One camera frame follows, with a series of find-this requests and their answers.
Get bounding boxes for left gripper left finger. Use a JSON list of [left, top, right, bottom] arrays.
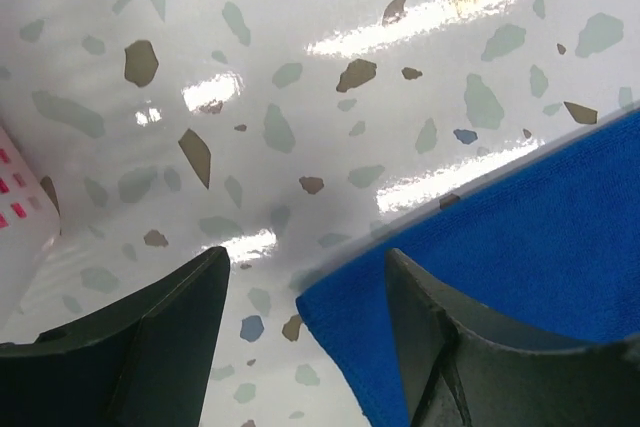
[[1, 247, 230, 426]]

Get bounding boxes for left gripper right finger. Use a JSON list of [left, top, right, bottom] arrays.
[[385, 249, 639, 426]]

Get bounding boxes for blue towel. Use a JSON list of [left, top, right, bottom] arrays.
[[296, 112, 639, 426]]

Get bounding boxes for white plastic laundry basket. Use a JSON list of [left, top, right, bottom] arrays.
[[0, 129, 60, 271]]

